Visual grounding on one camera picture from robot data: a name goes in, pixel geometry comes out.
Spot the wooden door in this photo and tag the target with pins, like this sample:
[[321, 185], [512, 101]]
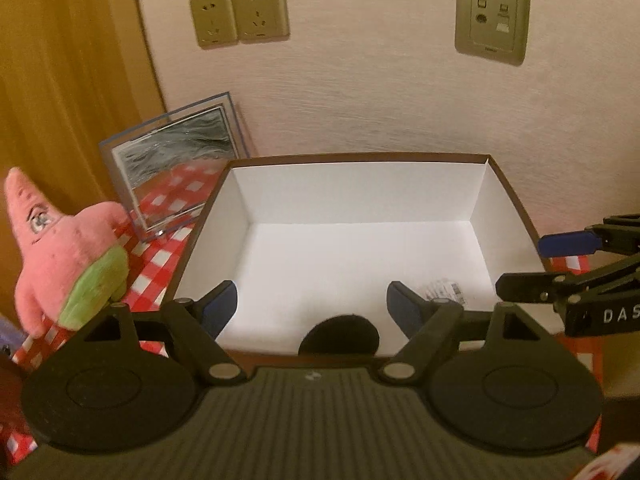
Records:
[[73, 73]]

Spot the network wall socket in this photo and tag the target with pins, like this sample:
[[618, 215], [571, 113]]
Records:
[[493, 29]]

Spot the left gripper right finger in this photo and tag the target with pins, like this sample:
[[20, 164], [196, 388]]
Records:
[[436, 327]]

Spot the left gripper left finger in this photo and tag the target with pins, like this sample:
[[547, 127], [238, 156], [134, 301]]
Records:
[[173, 346]]

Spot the framed picture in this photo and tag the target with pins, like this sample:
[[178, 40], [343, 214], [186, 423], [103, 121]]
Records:
[[165, 168]]

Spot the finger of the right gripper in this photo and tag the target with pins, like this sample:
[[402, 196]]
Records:
[[546, 288], [618, 235]]

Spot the pink Patrick star plush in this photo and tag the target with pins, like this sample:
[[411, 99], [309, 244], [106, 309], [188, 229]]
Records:
[[73, 266]]

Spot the black round powder puff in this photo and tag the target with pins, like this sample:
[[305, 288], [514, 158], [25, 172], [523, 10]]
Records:
[[342, 335]]

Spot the brown cardboard box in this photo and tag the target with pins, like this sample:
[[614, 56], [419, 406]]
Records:
[[306, 238]]

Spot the double wall socket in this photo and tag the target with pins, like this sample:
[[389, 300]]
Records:
[[220, 22]]

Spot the cotton swabs plastic pack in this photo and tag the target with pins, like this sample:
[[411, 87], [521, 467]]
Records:
[[444, 288]]

